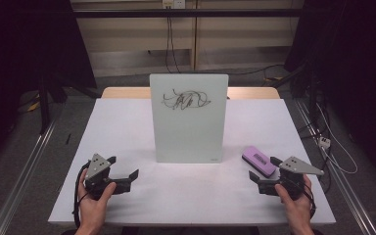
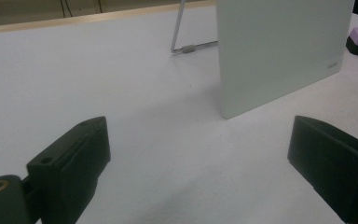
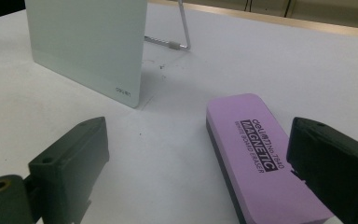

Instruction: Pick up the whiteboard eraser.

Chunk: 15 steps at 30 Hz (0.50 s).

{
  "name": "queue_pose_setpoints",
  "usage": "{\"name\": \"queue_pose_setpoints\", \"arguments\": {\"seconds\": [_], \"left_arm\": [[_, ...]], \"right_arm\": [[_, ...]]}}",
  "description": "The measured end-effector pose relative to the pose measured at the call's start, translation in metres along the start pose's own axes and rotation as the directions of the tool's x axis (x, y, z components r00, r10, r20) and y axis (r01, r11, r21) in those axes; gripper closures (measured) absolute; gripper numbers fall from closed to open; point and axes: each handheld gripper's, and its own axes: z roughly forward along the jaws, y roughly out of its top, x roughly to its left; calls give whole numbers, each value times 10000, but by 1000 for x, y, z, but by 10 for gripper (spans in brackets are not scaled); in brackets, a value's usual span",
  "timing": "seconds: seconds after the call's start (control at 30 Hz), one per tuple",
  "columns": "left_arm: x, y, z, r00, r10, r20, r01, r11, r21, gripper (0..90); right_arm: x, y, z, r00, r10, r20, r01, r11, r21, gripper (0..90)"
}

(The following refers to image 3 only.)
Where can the pale green standing whiteboard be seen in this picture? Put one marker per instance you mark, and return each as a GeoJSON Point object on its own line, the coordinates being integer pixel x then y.
{"type": "Point", "coordinates": [87, 46]}

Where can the metal whiteboard stand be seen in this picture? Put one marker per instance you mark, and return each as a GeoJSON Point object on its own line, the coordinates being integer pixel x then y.
{"type": "Point", "coordinates": [185, 28]}

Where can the white table cover sheet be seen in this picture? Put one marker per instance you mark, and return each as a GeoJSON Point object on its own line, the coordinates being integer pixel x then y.
{"type": "Point", "coordinates": [230, 68]}

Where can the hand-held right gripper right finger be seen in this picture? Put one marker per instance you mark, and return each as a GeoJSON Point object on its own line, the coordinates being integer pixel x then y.
{"type": "Point", "coordinates": [338, 165]}

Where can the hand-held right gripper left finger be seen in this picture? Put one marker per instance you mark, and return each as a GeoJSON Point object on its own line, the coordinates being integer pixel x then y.
{"type": "Point", "coordinates": [71, 161]}

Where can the purple whiteboard eraser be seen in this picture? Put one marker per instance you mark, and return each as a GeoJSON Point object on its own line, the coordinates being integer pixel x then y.
{"type": "Point", "coordinates": [248, 149]}

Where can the wooden table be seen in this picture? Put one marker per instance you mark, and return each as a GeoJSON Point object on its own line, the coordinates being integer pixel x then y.
{"type": "Point", "coordinates": [292, 21]}

